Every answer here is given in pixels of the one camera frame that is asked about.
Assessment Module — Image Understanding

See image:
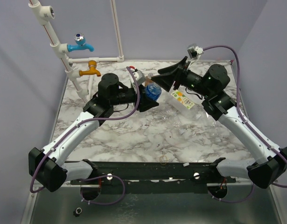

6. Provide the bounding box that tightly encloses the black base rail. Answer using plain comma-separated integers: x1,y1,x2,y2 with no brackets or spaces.
70,162,235,195

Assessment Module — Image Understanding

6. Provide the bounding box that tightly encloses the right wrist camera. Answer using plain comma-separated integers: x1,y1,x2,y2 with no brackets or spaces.
187,43,203,68

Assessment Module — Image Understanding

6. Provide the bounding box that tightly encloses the white PVC pipe frame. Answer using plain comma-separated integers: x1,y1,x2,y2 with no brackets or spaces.
28,0,125,105

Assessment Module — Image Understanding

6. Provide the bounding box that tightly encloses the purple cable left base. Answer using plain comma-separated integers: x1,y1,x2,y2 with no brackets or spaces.
80,173,126,206

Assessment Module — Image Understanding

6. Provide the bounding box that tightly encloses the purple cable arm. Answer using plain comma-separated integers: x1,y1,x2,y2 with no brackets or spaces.
29,66,140,194
203,45,287,188

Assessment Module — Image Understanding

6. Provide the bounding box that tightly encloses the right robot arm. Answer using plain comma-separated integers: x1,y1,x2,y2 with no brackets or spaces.
152,57,287,189

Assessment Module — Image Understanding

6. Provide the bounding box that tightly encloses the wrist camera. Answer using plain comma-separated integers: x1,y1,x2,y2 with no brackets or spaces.
130,66,145,86
187,43,203,68

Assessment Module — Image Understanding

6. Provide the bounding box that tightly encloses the yellow rubber band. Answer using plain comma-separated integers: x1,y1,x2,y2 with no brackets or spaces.
159,155,168,164

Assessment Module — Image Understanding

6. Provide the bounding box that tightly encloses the purple cable base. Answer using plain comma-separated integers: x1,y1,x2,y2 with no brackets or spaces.
80,173,126,206
210,182,255,203

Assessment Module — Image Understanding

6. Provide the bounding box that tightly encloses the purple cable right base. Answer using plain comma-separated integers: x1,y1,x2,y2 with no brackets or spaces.
210,182,255,203

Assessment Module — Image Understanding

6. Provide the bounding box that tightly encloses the small black white knob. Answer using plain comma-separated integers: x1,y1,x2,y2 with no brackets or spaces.
73,207,83,217

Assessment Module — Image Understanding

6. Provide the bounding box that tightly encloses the golden energy drink bottle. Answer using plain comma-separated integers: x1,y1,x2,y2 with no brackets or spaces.
144,73,153,87

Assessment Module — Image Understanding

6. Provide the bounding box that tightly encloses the blue label water bottle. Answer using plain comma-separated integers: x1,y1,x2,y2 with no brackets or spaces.
145,83,162,101

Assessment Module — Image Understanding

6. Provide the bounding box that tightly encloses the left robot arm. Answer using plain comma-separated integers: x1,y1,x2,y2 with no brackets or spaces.
28,67,159,192

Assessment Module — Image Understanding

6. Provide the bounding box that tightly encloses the orange faucet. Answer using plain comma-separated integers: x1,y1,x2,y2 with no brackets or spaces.
79,60,102,77

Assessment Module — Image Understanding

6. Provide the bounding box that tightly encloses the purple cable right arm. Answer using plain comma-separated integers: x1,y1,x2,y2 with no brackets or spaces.
203,45,287,188

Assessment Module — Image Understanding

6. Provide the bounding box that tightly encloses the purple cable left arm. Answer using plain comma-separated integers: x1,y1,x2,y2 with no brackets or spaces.
29,66,140,194

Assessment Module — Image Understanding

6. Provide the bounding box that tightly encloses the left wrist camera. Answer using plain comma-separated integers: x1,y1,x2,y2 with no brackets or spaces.
130,66,145,86

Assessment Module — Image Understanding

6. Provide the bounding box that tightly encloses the orange label clear bottle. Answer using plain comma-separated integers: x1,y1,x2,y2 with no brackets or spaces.
168,90,202,120

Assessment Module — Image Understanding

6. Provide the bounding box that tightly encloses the blue faucet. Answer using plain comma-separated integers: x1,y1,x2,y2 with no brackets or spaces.
67,33,94,52

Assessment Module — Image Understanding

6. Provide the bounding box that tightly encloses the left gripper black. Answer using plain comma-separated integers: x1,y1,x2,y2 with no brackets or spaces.
110,84,159,112

